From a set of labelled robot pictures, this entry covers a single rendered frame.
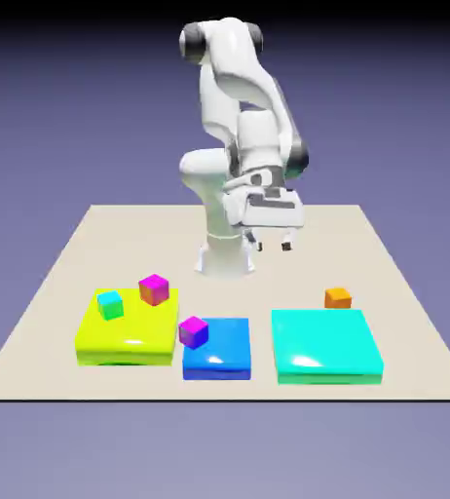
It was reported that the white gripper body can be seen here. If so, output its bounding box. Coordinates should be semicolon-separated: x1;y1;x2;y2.
223;185;304;230

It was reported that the small orange cube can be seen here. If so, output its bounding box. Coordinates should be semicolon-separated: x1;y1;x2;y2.
323;287;354;311

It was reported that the small magenta cube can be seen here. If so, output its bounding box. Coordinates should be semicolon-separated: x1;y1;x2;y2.
177;315;209;351
137;273;170;308

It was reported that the small cyan cube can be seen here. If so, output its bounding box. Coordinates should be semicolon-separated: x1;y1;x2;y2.
95;289;125;322

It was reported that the large cyan box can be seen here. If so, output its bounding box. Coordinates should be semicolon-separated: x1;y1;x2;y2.
270;308;385;386

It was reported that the large blue box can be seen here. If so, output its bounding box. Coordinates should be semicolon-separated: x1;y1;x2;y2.
181;317;252;382

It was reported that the large yellow box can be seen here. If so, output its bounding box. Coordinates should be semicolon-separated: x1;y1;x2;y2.
74;287;180;367

